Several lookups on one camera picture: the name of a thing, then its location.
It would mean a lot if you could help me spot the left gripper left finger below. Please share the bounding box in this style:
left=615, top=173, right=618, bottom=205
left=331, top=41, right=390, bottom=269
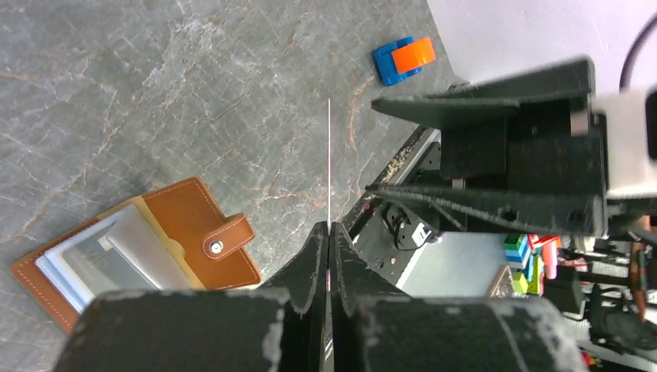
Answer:
left=258, top=222, right=329, bottom=371

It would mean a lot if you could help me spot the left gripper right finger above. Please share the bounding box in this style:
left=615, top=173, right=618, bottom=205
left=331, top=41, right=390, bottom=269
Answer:
left=328, top=222, right=410, bottom=371

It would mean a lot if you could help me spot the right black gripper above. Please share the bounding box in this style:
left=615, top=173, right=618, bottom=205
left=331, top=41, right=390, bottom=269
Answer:
left=366, top=57, right=608, bottom=236

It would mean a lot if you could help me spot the brown leather card holder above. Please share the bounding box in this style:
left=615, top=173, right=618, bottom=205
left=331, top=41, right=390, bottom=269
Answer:
left=12, top=177, right=262, bottom=333

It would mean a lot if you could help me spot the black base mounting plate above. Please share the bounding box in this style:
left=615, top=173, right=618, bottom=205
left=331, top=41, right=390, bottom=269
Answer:
left=342, top=128, right=441, bottom=288

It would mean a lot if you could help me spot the orange blue tape roll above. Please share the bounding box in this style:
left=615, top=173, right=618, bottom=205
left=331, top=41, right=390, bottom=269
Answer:
left=373, top=36, right=436, bottom=87

